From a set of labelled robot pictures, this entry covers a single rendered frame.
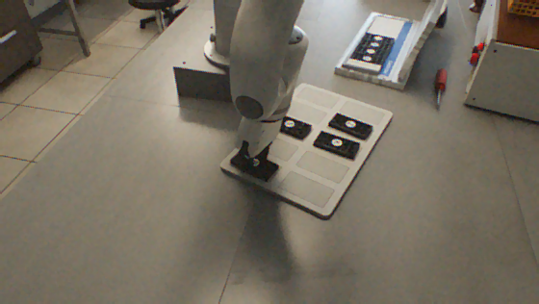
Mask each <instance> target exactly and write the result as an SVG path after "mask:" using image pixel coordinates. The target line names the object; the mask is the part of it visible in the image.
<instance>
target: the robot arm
mask: <svg viewBox="0 0 539 304"><path fill-rule="evenodd" d="M304 2H305V0H213V4H214V16H215V26H216V33H215V34H213V33H210V40H209V41H208V42H207V43H205V45H204V49H203V51H204V56H205V57H206V58H207V59H208V60H209V62H210V63H215V64H216V65H219V66H222V67H226V68H230V91H231V97H232V100H233V104H234V105H235V107H236V109H237V112H238V113H239V114H240V115H241V116H242V117H243V118H242V121H241V123H240V126H239V129H238V133H237V139H236V143H235V147H236V148H237V149H238V148H240V150H239V151H238V153H237V156H236V158H235V159H234V161H235V162H236V163H238V164H239V168H240V169H241V170H243V171H244V172H246V173H247V174H249V175H251V171H252V168H253V165H254V163H253V159H254V157H255V156H256V155H260V156H262V157H264V158H267V156H268V154H269V151H270V146H271V145H272V141H273V139H274V138H275V137H276V136H277V135H278V133H279V132H280V129H281V123H282V119H283V117H284V116H285V115H287V113H288V110H289V108H290V107H291V102H292V99H293V96H294V93H295V85H296V83H297V79H298V76H299V74H300V70H301V68H302V63H303V60H304V57H305V54H306V51H307V49H308V45H309V39H308V36H307V35H306V34H305V33H304V32H303V31H302V30H301V29H299V28H298V27H296V26H295V23H296V20H297V18H298V16H299V14H300V11H301V8H302V5H303V4H304ZM246 153H248V154H249V156H250V158H249V157H248V156H246Z"/></svg>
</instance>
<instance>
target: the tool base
mask: <svg viewBox="0 0 539 304"><path fill-rule="evenodd" d="M374 16H376V18H375V19H377V17H378V16H379V17H384V18H389V19H397V20H402V21H406V22H411V23H413V26H412V27H411V31H410V33H409V34H408V37H407V39H406V40H405V42H404V45H403V47H402V49H401V51H400V52H399V54H398V59H397V61H396V63H395V65H394V67H393V71H392V72H391V74H390V76H389V77H385V76H380V75H377V76H375V75H372V74H369V73H365V72H361V71H357V70H347V69H346V68H343V67H342V63H343V62H344V61H345V58H346V57H347V55H348V54H349V52H350V51H351V49H352V47H353V46H354V44H355V43H356V42H357V39H359V38H360V37H361V35H362V34H363V32H364V30H365V29H366V27H367V26H368V24H370V22H371V19H372V18H373V17H374ZM420 23H421V22H419V20H413V21H411V20H410V19H404V18H400V17H396V16H390V15H387V14H383V15H382V13H373V12H372V13H371V16H370V17H369V18H368V19H367V21H366V22H365V23H364V25H363V27H362V28H361V30H360V31H359V32H358V33H357V36H356V38H354V40H353V41H352V43H351V44H350V46H349V47H348V49H347V50H346V51H345V53H344V55H343V56H342V57H341V58H340V60H339V61H338V63H337V64H336V66H335V70H334V73H335V74H338V75H342V76H346V77H352V78H356V79H359V80H363V81H366V82H370V83H373V84H378V85H383V86H387V87H391V88H394V89H400V90H404V87H405V86H406V81H407V79H408V77H409V74H410V72H411V70H412V65H413V64H414V61H415V60H416V58H417V57H416V58H415V60H414V61H413V62H412V65H410V67H409V69H408V70H407V72H406V74H405V76H404V78H403V79H402V78H400V77H399V76H398V73H399V70H400V68H401V66H402V63H403V61H404V59H405V55H406V53H407V52H408V49H409V47H410V46H411V42H412V40H413V38H414V36H415V34H416V33H417V31H418V30H417V28H418V27H419V25H420ZM383 78H386V79H383Z"/></svg>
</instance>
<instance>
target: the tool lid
mask: <svg viewBox="0 0 539 304"><path fill-rule="evenodd" d="M444 1H445V0H432V1H431V2H430V4H429V7H428V8H427V10H426V11H425V13H424V14H423V20H422V21H421V23H420V25H419V27H418V28H417V30H418V31H417V33H416V34H415V36H414V38H413V40H412V42H411V46H410V47H409V49H408V52H407V53H406V55H405V59H404V61H403V63H402V66H401V68H400V70H399V73H398V76H399V77H400V78H402V79H403V78H404V76H405V74H406V72H407V70H408V69H409V67H410V65H412V62H413V61H414V60H415V58H416V57H417V55H418V54H419V51H420V50H421V48H422V46H424V42H425V41H426V39H427V38H428V36H429V34H430V32H431V30H432V29H433V27H434V26H435V25H436V21H437V18H438V16H439V14H440V11H441V9H442V8H443V6H442V5H443V2H444Z"/></svg>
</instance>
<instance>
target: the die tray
mask: <svg viewBox="0 0 539 304"><path fill-rule="evenodd" d="M336 113H339V114H344V115H346V116H348V117H351V118H353V119H358V120H360V121H362V122H365V123H367V124H370V125H371V126H373V128H372V131H371V132H370V133H369V134H368V135H367V138H366V139H365V140H362V139H359V138H357V137H355V136H353V135H350V134H346V133H344V132H341V131H339V130H337V129H334V128H332V127H330V126H328V122H329V121H330V120H331V118H332V117H333V116H334V115H335V114H336ZM287 116H288V117H291V118H295V119H298V120H301V121H302V122H305V123H308V124H310V125H312V129H311V130H310V132H309V134H307V135H306V136H305V138H304V139H298V138H296V137H294V136H291V135H289V134H287V133H282V132H279V133H278V135H277V136H276V137H275V138H274V139H273V141H272V145H271V146H270V147H269V154H268V156H267V160H269V161H271V162H273V163H276V164H278V165H279V169H277V170H276V171H275V172H274V173H273V176H272V177H270V178H269V179H268V180H267V182H265V181H263V180H261V179H259V177H255V176H253V175H249V174H247V173H246V172H244V171H243V170H241V169H240V168H238V167H236V166H235V165H232V164H230V159H232V158H233V157H234V156H235V155H237V153H238V151H239V150H240V148H238V149H237V148H235V149H234V150H233V151H232V152H231V153H230V154H229V155H228V156H227V157H226V158H225V159H224V160H223V161H222V163H220V169H222V171H224V172H227V173H229V174H230V175H232V176H234V177H237V178H239V179H241V180H244V181H245V182H247V183H248V184H251V185H253V186H255V187H257V188H259V189H261V190H264V191H267V192H269V193H271V194H273V195H275V196H277V197H279V198H282V199H284V200H286V201H288V202H289V203H292V204H294V205H296V206H298V207H300V208H302V209H303V210H305V211H308V212H310V213H313V214H315V215H317V216H319V217H321V218H329V217H330V216H331V213H333V211H334V209H335V208H336V206H337V205H338V202H339V201H340V199H341V198H342V197H343V196H344V194H345V192H346V190H347V188H348V186H349V185H350V184H351V183H352V179H353V178H354V176H356V174H357V173H358V171H359V169H360V167H361V166H362V164H363V163H364V162H365V160H366V159H367V156H368V155H369V154H370V153H371V151H372V149H373V147H374V145H375V144H376V142H377V141H378V140H379V138H380V135H381V134H382V133H383V131H384V130H385V128H386V127H387V124H388V123H389V121H390V120H391V119H392V117H393V113H391V112H388V111H386V110H383V109H380V108H378V107H376V106H371V105H368V104H366V103H363V102H360V101H358V100H355V99H352V98H347V97H345V96H342V95H340V94H338V93H335V92H332V91H330V90H324V89H320V88H317V87H315V86H312V85H309V84H300V85H299V86H298V87H297V88H296V89H295V93H294V96H293V99H292V102H291V107H290V108H289V110H288V113H287ZM321 131H324V132H326V133H329V134H334V135H337V136H339V137H343V138H346V139H350V140H355V141H358V142H360V148H359V149H358V150H357V152H356V154H355V155H354V157H353V160H352V159H350V158H347V157H345V156H343V155H338V154H335V153H332V152H330V151H327V150H324V149H322V148H318V147H315V146H313V143H314V140H316V138H317V135H318V134H319V133H320V132H321Z"/></svg>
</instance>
